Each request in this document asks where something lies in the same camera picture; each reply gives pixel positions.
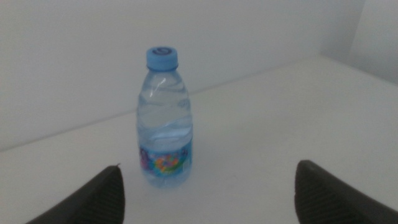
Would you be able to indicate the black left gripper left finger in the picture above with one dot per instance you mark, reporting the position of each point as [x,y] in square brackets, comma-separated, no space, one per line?
[99,199]

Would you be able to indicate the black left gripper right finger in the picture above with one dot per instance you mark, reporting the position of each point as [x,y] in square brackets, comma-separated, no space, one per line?
[323,199]

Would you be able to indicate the clear blue-capped water bottle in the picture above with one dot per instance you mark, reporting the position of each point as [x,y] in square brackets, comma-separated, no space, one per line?
[164,124]

